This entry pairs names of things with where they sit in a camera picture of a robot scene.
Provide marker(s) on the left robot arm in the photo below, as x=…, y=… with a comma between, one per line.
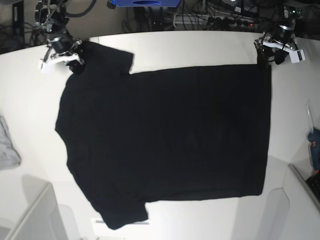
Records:
x=287, y=15

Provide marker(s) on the blue box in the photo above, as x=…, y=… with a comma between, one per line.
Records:
x=145, y=3

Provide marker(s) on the white power strip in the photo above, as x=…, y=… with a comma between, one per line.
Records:
x=212, y=20

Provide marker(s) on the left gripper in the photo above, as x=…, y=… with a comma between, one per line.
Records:
x=275, y=45

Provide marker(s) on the black keyboard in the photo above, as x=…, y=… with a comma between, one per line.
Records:
x=314, y=184

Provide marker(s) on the black T-shirt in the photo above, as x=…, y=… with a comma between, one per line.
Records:
x=182, y=134

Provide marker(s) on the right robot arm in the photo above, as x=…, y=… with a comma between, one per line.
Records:
x=51, y=19

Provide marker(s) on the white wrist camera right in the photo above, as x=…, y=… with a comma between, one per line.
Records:
x=45, y=67

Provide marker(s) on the grey cloth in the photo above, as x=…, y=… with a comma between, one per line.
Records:
x=9, y=157

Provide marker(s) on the blue glue gun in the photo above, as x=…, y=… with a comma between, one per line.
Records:
x=314, y=141

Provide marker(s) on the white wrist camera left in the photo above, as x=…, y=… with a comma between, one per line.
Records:
x=297, y=56

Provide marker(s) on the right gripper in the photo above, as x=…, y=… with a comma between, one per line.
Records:
x=62, y=48

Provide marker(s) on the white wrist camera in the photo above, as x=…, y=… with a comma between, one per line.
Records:
x=297, y=56
x=45, y=67

